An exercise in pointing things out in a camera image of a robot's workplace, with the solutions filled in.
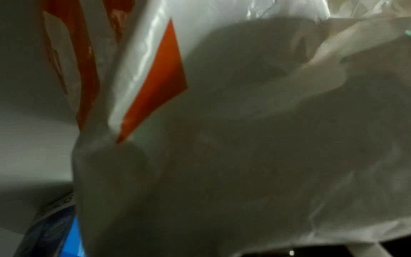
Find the white plastic bag orange print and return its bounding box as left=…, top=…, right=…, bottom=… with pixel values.
left=38, top=0, right=411, bottom=257

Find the blue snack variety box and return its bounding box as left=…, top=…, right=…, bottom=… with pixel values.
left=12, top=191, right=86, bottom=257

